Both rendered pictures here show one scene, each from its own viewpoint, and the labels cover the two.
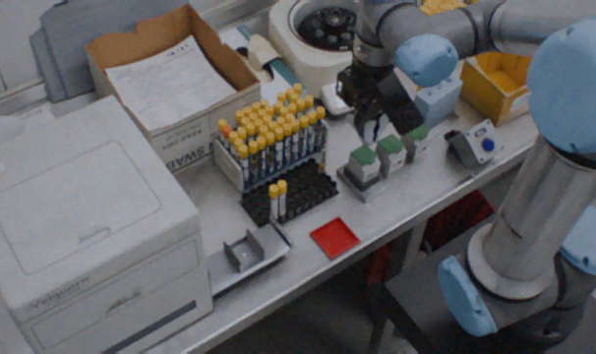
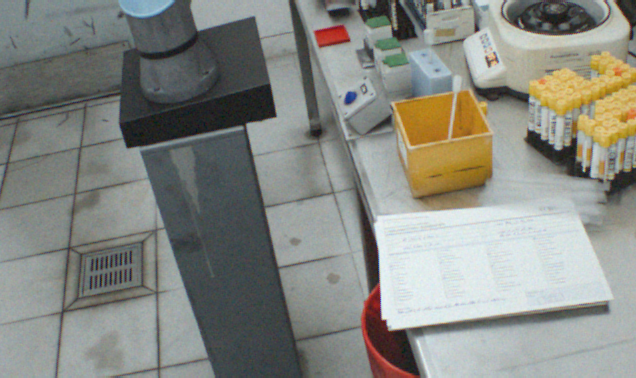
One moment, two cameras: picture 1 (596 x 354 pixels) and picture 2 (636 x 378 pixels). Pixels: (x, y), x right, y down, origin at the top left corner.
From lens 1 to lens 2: 210 cm
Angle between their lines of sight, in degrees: 78
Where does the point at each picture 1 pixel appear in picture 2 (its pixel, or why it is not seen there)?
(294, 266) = (320, 18)
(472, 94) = (443, 128)
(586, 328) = (138, 102)
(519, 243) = not seen: outside the picture
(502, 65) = (488, 172)
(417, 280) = (244, 29)
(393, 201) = (348, 69)
